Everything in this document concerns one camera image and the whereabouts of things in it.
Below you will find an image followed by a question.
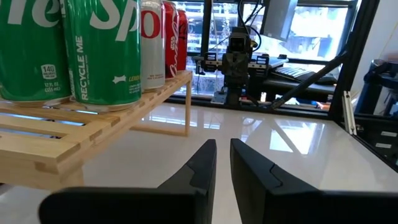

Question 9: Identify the silver Diet Coke can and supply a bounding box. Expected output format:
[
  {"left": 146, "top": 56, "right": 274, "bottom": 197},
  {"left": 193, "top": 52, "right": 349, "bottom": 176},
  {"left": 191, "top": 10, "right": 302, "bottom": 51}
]
[{"left": 139, "top": 0, "right": 167, "bottom": 93}]

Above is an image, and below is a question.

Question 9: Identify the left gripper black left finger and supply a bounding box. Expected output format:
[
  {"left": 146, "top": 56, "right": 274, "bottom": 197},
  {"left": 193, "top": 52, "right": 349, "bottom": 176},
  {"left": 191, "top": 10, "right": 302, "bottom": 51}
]
[{"left": 157, "top": 138, "right": 218, "bottom": 224}]

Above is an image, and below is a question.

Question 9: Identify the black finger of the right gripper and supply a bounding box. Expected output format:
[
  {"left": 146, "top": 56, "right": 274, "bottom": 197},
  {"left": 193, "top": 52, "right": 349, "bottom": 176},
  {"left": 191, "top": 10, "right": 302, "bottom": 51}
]
[
  {"left": 256, "top": 54, "right": 271, "bottom": 70},
  {"left": 200, "top": 52, "right": 218, "bottom": 68}
]

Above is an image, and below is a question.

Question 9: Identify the red Coke Zero can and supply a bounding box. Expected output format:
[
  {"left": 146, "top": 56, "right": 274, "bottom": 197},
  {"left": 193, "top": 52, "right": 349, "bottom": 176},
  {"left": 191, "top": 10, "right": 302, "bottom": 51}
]
[{"left": 176, "top": 8, "right": 190, "bottom": 73}]

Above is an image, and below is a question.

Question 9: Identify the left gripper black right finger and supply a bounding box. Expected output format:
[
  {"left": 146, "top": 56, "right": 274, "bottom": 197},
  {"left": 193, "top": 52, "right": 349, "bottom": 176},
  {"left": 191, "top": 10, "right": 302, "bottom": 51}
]
[{"left": 229, "top": 138, "right": 320, "bottom": 224}]

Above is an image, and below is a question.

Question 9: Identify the silver aluminium extrusion bar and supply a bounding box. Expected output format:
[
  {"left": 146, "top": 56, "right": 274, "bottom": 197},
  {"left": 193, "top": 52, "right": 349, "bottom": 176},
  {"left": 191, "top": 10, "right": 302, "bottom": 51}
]
[{"left": 341, "top": 90, "right": 358, "bottom": 136}]

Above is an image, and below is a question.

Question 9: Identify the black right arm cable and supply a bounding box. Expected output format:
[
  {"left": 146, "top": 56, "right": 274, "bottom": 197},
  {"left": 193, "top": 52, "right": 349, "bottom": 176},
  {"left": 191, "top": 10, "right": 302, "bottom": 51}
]
[{"left": 236, "top": 0, "right": 262, "bottom": 52}]

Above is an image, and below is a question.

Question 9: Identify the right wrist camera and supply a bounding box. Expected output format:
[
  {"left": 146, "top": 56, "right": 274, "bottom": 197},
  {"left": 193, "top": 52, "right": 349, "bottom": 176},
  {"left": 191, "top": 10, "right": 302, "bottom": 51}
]
[{"left": 228, "top": 26, "right": 252, "bottom": 54}]

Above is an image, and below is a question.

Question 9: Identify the large glass window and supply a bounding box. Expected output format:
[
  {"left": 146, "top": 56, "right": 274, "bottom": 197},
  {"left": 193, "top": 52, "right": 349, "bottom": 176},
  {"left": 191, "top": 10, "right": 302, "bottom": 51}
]
[{"left": 172, "top": 0, "right": 358, "bottom": 97}]

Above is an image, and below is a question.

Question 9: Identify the green Sprite can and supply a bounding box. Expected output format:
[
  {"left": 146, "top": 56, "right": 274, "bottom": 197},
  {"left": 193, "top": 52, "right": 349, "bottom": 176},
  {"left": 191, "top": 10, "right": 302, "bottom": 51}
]
[
  {"left": 63, "top": 0, "right": 143, "bottom": 113},
  {"left": 0, "top": 0, "right": 72, "bottom": 108}
]

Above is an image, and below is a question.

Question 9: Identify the black desk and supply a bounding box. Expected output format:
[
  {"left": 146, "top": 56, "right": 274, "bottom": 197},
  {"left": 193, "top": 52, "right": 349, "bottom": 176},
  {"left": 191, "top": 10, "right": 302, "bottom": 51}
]
[{"left": 261, "top": 63, "right": 338, "bottom": 97}]

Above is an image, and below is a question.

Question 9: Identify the grey hanging monitor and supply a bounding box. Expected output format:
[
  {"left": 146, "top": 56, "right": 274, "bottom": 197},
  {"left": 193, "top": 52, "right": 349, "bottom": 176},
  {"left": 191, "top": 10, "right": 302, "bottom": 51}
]
[{"left": 260, "top": 0, "right": 299, "bottom": 42}]

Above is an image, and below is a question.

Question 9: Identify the black keyboard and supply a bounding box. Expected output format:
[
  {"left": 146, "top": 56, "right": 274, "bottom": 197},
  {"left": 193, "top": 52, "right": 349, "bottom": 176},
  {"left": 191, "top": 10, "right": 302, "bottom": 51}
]
[{"left": 274, "top": 65, "right": 315, "bottom": 79}]

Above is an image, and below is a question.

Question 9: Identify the black table frame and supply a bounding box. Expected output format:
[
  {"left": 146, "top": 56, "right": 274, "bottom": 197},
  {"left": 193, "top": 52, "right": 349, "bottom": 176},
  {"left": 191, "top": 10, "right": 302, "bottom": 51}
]
[{"left": 167, "top": 0, "right": 398, "bottom": 174}]

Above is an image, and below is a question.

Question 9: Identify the wooden slatted shelf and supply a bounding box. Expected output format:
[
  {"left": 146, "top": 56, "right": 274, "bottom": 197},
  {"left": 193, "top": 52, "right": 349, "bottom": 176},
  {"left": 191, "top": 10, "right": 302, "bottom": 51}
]
[{"left": 0, "top": 70, "right": 193, "bottom": 191}]

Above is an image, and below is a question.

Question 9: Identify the blue chair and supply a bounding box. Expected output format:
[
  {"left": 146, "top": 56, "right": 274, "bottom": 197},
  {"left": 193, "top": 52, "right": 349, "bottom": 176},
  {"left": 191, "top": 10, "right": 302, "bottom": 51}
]
[{"left": 354, "top": 58, "right": 398, "bottom": 116}]

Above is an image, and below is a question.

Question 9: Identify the red Coca-Cola can white script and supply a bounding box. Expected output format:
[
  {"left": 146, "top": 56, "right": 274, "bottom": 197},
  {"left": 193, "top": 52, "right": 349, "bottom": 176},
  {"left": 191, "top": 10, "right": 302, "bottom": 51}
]
[{"left": 162, "top": 0, "right": 180, "bottom": 80}]

